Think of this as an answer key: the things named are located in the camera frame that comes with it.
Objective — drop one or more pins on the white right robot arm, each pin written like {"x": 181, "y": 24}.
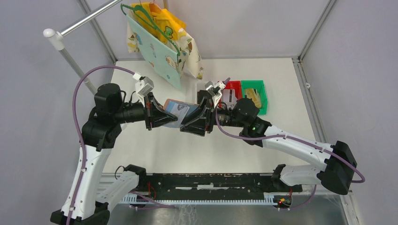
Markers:
{"x": 332, "y": 166}

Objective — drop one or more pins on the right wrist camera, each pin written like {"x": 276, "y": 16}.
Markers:
{"x": 215, "y": 90}

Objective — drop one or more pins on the green clothes hanger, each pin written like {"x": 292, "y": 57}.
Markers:
{"x": 130, "y": 39}

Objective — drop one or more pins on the red plastic bin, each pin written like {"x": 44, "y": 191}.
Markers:
{"x": 236, "y": 85}

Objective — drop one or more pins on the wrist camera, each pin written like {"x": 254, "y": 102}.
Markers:
{"x": 215, "y": 90}
{"x": 143, "y": 86}

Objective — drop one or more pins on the white printed credit card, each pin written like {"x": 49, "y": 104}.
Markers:
{"x": 180, "y": 110}

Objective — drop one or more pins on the white plastic bin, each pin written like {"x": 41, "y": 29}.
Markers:
{"x": 200, "y": 86}

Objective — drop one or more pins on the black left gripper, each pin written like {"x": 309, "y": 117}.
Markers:
{"x": 160, "y": 116}

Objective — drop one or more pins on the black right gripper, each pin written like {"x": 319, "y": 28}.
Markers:
{"x": 194, "y": 124}

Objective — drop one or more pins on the light green cartoon garment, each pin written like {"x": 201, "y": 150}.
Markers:
{"x": 163, "y": 59}

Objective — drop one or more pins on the yellow patterned children shirt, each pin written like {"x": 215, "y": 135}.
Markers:
{"x": 183, "y": 40}

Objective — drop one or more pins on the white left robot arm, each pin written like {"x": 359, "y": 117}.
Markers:
{"x": 85, "y": 205}

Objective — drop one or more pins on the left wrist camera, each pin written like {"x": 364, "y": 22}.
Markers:
{"x": 143, "y": 86}

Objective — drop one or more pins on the gold cards stack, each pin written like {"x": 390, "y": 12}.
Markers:
{"x": 254, "y": 96}

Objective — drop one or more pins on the white cards stack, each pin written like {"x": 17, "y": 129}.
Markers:
{"x": 229, "y": 98}

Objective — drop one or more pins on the green plastic bin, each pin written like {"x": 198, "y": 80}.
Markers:
{"x": 260, "y": 87}

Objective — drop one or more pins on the black cards stack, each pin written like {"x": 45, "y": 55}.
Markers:
{"x": 201, "y": 94}

